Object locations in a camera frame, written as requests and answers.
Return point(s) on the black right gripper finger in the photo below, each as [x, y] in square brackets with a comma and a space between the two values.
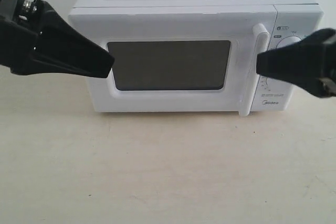
[321, 87]
[312, 58]

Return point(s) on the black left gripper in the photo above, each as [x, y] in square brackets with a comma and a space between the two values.
[40, 41]

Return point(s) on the white microwave door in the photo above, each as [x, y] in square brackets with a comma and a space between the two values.
[177, 59]

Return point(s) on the upper white control knob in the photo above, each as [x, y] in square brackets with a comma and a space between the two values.
[288, 41]

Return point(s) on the white control knob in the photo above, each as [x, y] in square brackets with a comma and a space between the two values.
[266, 84]
[288, 41]

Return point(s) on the lower white control knob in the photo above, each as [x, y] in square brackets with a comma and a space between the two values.
[266, 84]

